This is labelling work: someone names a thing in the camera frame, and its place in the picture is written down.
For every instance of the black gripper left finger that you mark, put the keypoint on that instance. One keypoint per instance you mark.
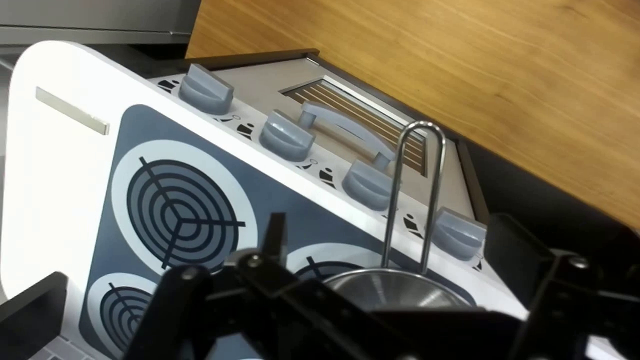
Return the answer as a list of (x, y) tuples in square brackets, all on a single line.
[(220, 313)]

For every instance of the small silver pan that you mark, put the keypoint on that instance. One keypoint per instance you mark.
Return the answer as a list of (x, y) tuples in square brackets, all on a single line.
[(393, 291)]

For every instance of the black and white toy kitchen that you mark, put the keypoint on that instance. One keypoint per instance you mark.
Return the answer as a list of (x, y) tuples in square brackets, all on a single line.
[(61, 192)]

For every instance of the grey stove knob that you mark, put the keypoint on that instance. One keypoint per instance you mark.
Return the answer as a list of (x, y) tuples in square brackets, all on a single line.
[(459, 235), (206, 90), (368, 186), (287, 136)]

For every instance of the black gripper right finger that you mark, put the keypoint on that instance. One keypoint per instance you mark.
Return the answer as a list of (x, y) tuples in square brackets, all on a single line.
[(586, 313)]

